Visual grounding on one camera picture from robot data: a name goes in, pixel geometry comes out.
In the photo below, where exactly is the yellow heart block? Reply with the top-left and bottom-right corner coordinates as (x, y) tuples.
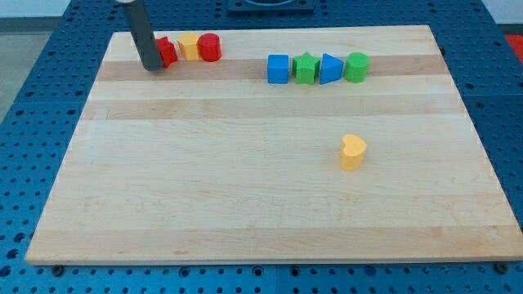
(340, 134), (368, 171)

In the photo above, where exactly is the blue cube block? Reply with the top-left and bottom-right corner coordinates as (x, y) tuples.
(266, 54), (289, 84)

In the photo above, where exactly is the light wooden board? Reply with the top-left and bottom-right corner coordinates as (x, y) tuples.
(25, 25), (522, 265)

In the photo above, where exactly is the green star block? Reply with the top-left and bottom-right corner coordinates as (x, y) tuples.
(292, 52), (320, 85)

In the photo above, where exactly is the blue triangle block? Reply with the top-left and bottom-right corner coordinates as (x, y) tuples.
(320, 53), (344, 85)

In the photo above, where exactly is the red cylinder block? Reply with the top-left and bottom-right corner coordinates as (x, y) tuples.
(197, 33), (222, 62)

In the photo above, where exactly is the green cylinder block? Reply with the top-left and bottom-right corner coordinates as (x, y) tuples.
(345, 52), (370, 83)

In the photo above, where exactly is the yellow hexagon block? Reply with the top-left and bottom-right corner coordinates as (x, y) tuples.
(177, 32), (200, 61)

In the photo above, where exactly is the red star block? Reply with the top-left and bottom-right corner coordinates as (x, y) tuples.
(156, 37), (178, 68)

